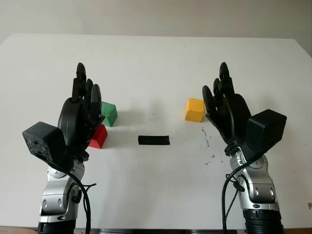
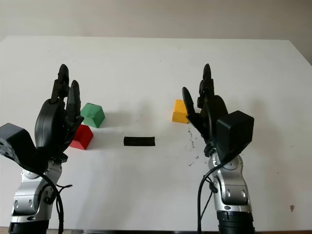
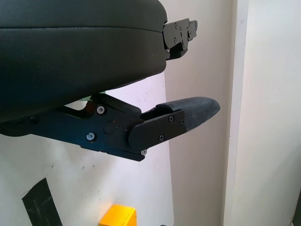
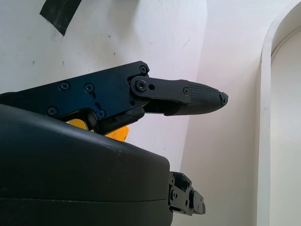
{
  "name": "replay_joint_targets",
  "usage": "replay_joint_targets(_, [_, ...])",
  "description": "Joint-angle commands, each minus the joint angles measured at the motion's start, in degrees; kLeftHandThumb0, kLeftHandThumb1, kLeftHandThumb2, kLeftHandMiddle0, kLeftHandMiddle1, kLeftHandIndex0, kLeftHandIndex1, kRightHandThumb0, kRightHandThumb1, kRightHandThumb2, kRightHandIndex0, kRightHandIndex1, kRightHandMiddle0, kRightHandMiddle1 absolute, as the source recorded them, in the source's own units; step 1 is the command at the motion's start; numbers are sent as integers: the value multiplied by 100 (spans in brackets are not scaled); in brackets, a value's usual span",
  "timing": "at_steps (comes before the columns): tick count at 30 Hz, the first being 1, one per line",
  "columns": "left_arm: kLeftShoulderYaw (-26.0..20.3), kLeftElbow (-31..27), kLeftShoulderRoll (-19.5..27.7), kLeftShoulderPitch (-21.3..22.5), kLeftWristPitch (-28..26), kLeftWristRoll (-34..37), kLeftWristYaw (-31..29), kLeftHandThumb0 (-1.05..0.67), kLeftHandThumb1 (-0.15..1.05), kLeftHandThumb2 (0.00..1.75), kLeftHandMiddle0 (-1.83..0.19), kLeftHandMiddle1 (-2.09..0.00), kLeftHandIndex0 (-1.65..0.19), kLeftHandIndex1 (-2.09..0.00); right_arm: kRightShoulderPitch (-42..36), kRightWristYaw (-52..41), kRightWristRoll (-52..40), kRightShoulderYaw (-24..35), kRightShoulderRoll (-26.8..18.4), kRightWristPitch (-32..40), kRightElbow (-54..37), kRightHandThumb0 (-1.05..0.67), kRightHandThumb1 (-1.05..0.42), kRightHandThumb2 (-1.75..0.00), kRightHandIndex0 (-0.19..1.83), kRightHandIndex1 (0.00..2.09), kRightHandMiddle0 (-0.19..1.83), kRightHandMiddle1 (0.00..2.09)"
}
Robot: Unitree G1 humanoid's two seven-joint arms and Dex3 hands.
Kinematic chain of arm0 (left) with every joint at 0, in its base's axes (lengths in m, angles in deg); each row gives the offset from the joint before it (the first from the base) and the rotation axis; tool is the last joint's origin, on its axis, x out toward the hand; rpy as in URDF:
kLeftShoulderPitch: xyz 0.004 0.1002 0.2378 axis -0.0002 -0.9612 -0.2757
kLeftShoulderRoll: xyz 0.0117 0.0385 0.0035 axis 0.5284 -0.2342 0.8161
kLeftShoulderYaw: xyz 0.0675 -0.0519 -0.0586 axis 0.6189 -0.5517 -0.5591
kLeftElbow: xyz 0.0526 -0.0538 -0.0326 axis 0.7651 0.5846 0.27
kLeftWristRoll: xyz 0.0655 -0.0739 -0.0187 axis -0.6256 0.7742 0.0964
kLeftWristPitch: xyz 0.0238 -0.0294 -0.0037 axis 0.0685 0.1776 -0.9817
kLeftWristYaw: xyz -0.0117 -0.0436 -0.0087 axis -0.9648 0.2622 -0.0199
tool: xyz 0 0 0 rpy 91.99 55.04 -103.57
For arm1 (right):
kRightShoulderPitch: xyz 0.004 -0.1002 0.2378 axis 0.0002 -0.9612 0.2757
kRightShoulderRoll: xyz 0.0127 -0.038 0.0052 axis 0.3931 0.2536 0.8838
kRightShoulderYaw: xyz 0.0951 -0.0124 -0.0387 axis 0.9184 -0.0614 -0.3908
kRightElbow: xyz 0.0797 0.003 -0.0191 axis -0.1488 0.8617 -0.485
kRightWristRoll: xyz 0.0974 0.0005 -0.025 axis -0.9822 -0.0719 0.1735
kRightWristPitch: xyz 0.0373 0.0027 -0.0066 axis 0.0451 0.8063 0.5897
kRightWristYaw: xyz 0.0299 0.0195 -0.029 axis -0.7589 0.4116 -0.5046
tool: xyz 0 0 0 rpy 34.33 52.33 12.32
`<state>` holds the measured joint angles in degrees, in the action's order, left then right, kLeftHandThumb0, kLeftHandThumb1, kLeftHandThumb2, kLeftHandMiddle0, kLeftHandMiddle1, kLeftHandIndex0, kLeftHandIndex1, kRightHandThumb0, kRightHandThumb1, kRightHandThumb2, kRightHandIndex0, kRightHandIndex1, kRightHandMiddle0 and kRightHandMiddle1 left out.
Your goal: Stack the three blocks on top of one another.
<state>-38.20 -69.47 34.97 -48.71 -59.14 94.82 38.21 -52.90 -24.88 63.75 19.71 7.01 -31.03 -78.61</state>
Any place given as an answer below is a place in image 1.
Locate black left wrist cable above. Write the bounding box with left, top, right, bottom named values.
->
left=36, top=152, right=97, bottom=234

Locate red wooden block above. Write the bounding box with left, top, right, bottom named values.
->
left=88, top=124, right=108, bottom=149

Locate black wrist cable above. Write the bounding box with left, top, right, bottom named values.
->
left=221, top=147, right=267, bottom=234
left=36, top=152, right=97, bottom=234

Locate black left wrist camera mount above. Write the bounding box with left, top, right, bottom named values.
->
left=22, top=121, right=67, bottom=163

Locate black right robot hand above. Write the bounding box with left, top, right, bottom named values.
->
left=202, top=62, right=252, bottom=153

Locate black tape strip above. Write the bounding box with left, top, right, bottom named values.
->
left=137, top=135, right=171, bottom=146

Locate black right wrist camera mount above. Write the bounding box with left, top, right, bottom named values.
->
left=245, top=109, right=288, bottom=156

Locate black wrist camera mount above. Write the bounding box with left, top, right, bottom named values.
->
left=245, top=109, right=288, bottom=156
left=22, top=121, right=67, bottom=163

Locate green wooden block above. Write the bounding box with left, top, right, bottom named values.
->
left=99, top=101, right=118, bottom=127

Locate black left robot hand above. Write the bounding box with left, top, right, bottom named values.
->
left=58, top=62, right=106, bottom=160

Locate yellow wooden block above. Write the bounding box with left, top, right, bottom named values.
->
left=184, top=98, right=205, bottom=122

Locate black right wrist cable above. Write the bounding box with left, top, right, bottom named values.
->
left=221, top=147, right=267, bottom=234

